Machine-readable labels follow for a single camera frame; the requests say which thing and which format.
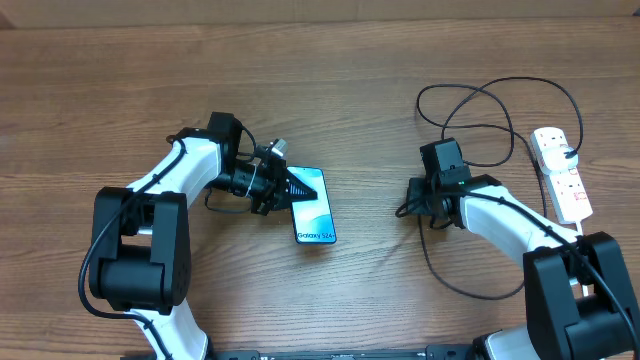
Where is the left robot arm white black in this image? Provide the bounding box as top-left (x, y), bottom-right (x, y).
top-left (77, 112), bottom-right (320, 360)

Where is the Galaxy smartphone blue screen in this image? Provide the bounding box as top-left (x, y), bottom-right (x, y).
top-left (288, 166), bottom-right (337, 245)

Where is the white charger plug adapter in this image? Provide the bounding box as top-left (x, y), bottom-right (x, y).
top-left (537, 146), bottom-right (579, 175)

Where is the white power strip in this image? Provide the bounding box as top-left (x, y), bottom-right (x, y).
top-left (530, 127), bottom-right (593, 224)

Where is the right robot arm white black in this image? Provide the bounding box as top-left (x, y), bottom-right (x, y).
top-left (396, 138), bottom-right (639, 360)

